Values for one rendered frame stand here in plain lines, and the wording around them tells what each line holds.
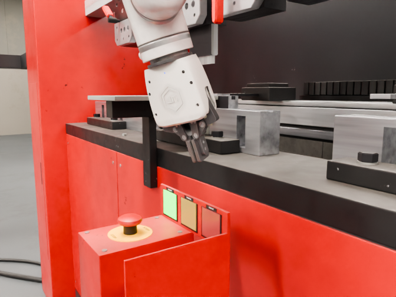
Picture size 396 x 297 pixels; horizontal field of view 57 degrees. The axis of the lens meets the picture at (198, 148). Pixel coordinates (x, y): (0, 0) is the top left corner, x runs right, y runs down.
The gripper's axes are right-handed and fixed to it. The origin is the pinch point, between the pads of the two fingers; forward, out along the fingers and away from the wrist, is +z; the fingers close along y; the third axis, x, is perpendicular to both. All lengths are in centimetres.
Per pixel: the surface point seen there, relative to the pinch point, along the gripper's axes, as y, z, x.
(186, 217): -2.2, 9.7, -6.2
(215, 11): -1.0, -22.2, 23.6
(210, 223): 3.9, 9.3, -8.9
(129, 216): -8.9, 6.2, -11.6
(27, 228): -229, 67, 89
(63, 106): -99, -12, 57
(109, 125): -64, -1, 45
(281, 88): -1, 1, 51
